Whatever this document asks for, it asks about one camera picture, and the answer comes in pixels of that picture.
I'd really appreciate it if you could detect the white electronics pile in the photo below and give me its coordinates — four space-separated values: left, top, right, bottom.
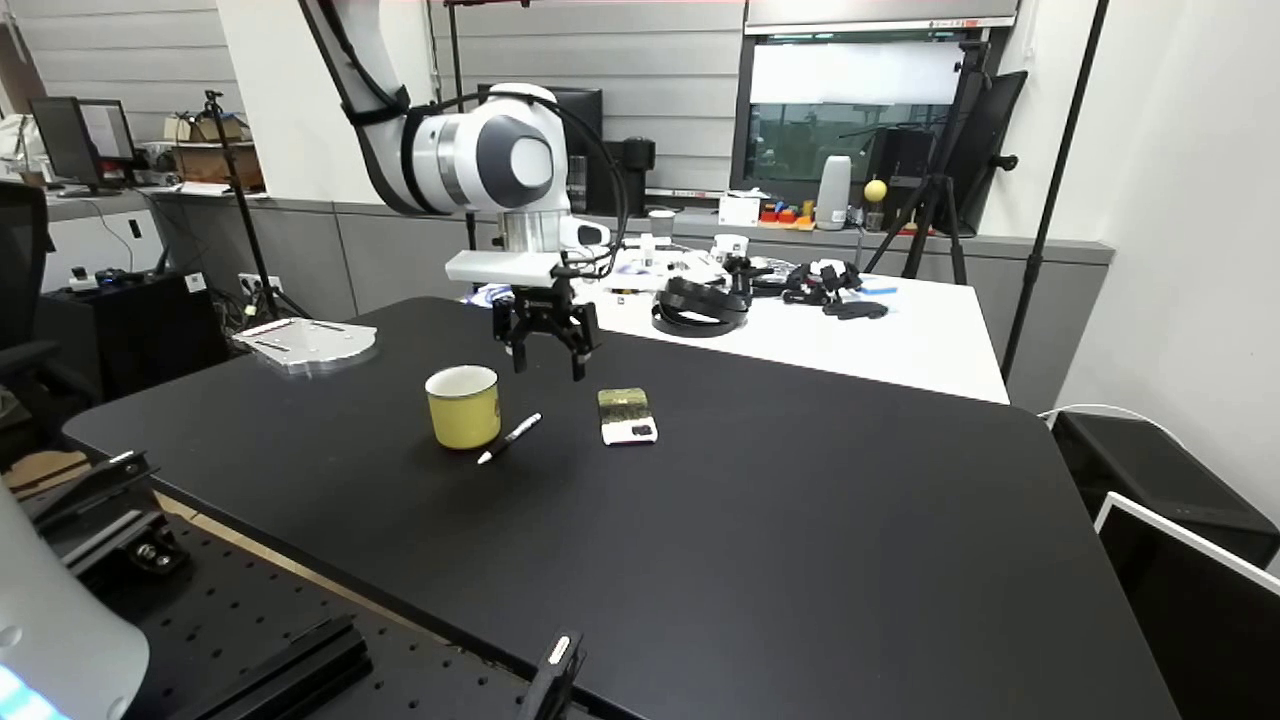
582 231 751 299

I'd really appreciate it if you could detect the aluminium mounting plate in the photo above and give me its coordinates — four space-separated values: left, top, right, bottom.
233 311 382 382

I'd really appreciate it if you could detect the white cylindrical speaker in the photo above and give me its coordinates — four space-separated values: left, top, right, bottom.
810 152 855 231

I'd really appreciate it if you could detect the black office chair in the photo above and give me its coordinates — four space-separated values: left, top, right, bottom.
0 175 70 438

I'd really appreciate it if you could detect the white side table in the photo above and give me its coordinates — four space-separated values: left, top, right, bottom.
465 237 1010 410

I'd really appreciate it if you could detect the black camera tripod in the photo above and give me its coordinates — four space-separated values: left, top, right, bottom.
862 37 1023 288

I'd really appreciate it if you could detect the black light stand pole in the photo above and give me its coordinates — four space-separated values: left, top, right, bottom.
997 0 1115 386

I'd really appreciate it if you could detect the thin black tripod stand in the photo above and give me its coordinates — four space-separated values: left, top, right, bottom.
196 90 311 328

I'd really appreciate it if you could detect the black storage box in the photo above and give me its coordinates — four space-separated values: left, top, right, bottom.
1052 410 1280 573

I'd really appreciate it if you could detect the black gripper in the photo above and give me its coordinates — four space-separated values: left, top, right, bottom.
488 273 605 386

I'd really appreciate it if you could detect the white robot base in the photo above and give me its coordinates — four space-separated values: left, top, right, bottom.
0 485 150 720

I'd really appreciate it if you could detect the black framed window screen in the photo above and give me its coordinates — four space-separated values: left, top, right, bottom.
734 30 997 226

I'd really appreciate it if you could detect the black perforated breadboard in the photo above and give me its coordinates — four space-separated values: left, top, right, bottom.
0 451 592 720

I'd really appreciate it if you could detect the small white box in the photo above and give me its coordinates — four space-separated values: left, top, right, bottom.
716 190 766 230

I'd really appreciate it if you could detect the black table clamp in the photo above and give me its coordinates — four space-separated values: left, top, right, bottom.
514 634 582 720

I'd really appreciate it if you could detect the round black headset device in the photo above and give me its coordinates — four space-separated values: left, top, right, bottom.
648 273 757 341

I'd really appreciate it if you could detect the black mount bracket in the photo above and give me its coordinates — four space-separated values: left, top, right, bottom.
20 448 181 582

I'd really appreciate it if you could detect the white smartphone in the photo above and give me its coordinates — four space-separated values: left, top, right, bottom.
595 413 665 448

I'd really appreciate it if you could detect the black cable bundle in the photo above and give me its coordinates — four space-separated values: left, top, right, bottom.
774 256 892 324

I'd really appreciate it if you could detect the black and white pen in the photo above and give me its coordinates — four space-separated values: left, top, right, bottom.
471 410 548 472

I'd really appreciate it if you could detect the black desktop monitor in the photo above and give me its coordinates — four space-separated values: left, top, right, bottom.
32 92 145 194

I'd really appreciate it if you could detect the black aluminium rail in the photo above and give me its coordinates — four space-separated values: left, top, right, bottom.
196 616 377 720

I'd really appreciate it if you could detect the yellow mug with bear print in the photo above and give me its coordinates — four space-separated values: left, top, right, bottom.
420 360 502 457

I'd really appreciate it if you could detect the white framed black panel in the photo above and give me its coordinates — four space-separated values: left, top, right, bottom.
1092 488 1280 720

